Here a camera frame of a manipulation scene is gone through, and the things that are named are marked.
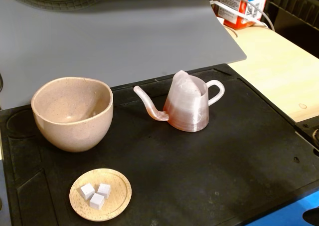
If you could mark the black plastic crate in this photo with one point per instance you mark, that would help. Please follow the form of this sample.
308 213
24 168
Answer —
296 14

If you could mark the red and white carton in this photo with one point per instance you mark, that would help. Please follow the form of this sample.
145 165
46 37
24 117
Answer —
245 1

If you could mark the black clamp bracket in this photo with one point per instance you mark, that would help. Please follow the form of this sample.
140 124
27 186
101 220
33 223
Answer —
310 133

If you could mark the black rubber work mat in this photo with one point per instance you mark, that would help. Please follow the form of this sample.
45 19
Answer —
199 166

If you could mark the blue plastic base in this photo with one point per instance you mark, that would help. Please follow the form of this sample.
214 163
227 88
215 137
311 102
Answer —
286 211

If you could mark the round wooden coaster plate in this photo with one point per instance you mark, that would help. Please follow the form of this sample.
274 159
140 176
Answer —
119 186

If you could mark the small white cube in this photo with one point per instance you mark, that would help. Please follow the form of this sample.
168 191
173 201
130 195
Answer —
104 190
96 201
87 191

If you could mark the white cup with dark liquid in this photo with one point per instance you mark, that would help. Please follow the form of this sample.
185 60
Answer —
187 108

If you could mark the grey silicone mat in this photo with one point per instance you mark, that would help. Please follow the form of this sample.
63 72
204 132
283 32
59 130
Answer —
124 41

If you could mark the beige speckled ceramic cup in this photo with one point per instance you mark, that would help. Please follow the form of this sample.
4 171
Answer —
74 133

